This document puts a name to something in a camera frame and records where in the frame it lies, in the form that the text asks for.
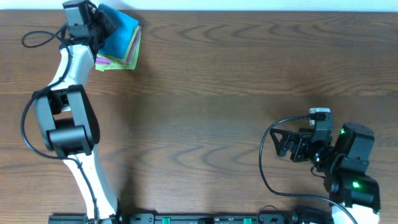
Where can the green folded cloth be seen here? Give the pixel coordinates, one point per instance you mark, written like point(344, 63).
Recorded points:
point(121, 65)
point(107, 58)

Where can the green folded cloth top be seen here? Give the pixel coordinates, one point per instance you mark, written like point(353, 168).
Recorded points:
point(107, 58)

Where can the purple folded cloth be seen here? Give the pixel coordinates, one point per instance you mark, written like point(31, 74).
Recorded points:
point(124, 56)

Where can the blue microfiber cloth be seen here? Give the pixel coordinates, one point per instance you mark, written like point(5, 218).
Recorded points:
point(117, 43)

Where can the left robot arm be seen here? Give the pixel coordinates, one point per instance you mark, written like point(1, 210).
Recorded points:
point(66, 118)

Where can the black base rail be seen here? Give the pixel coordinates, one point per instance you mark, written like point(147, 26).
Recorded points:
point(265, 218)

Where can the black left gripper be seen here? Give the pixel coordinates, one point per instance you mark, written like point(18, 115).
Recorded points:
point(101, 23)

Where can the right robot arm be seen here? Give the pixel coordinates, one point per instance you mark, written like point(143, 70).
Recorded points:
point(355, 196)

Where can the green folded cloth bottom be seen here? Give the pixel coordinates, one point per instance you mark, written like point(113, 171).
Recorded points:
point(121, 65)

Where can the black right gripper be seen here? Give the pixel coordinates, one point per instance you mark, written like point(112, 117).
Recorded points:
point(296, 147)

